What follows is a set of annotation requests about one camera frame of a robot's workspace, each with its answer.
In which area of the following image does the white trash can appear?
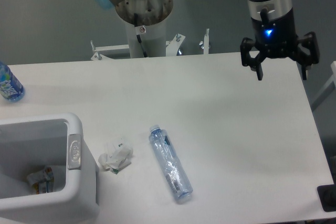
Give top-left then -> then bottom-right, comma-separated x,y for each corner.
1,113 -> 99,223

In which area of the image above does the white metal bracket frame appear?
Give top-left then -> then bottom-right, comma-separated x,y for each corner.
90,28 -> 211,61

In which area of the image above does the black cable on pedestal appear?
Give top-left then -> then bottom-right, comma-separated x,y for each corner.
133,12 -> 148,58

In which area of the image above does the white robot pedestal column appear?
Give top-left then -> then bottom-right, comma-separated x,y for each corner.
115,0 -> 174,59

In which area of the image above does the crumpled wrapper in bin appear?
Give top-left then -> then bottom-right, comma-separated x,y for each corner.
26,166 -> 55,195

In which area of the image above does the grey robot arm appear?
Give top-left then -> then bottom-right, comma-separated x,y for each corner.
95,0 -> 320,80

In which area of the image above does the white frame at right edge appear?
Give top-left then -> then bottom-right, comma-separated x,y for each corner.
311,61 -> 335,112

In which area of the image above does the white paper trash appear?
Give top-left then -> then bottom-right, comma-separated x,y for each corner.
98,137 -> 133,174

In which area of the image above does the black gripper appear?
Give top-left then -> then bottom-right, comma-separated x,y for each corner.
240,7 -> 320,81

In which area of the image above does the black clamp at table edge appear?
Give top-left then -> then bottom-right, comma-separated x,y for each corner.
317,184 -> 335,212

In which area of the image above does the blue labelled water bottle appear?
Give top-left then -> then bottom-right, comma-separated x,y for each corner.
1,62 -> 25,102

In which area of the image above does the empty clear plastic bottle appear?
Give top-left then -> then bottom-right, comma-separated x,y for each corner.
149,125 -> 193,203

